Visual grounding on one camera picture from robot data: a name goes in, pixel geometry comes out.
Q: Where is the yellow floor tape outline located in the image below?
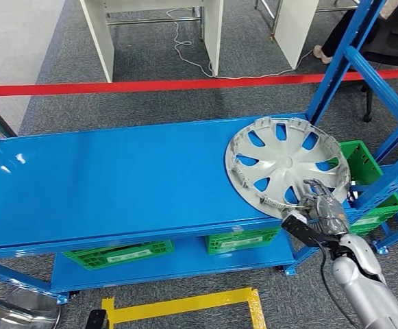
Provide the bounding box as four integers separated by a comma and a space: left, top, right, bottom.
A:
101, 287, 267, 329

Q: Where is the red barrier belt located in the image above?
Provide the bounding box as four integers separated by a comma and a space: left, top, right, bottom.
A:
0, 68, 398, 99

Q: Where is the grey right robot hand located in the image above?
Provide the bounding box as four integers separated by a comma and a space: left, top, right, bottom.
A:
300, 178, 350, 237

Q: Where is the black left wrist camera bracket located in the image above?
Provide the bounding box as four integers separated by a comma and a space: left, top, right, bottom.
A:
85, 309, 110, 329

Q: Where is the green plastic crate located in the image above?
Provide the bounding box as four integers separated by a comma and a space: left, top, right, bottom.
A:
337, 141, 398, 237
63, 239, 175, 271
205, 227, 282, 255

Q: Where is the black office chair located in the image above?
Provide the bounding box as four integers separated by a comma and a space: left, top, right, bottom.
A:
359, 0, 398, 123

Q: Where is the long blue metal shelf rack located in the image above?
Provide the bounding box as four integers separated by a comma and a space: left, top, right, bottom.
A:
0, 0, 398, 306

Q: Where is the white floor cable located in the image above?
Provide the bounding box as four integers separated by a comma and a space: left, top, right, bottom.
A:
165, 8, 318, 82

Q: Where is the chrome stanchion with round base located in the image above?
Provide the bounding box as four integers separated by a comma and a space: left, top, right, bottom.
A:
0, 286, 62, 329

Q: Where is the grey plastic wheel hubcap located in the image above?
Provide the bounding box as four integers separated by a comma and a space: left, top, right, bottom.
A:
224, 116, 352, 221

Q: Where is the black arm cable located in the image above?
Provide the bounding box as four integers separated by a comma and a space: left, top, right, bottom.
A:
316, 243, 355, 329

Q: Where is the person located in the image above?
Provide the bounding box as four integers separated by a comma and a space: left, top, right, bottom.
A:
313, 0, 398, 64

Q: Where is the white desk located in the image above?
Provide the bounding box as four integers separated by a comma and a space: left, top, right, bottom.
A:
253, 0, 320, 71
79, 0, 224, 84

